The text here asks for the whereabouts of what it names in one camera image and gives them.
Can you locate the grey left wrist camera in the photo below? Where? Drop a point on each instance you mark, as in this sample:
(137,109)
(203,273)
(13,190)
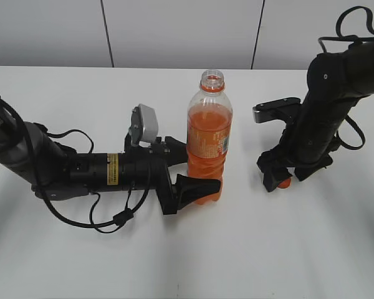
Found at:
(143,126)

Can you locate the orange bottle cap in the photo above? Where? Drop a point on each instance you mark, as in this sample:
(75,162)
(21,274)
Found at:
(284,184)

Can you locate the orange soda bottle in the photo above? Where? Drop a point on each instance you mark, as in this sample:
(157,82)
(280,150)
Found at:
(209,118)

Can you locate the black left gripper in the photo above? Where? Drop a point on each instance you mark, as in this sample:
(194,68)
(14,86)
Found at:
(147,168)

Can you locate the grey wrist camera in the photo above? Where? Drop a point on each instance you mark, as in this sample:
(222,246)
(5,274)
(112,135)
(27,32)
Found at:
(143,126)
(285,109)

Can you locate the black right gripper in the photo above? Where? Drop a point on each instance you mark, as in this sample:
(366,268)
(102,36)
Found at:
(279,157)

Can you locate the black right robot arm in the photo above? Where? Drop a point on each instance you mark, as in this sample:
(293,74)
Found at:
(336,82)

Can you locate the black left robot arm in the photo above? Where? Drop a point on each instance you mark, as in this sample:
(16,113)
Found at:
(60,173)

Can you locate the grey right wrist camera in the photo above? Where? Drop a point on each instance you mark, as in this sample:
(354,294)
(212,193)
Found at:
(285,109)

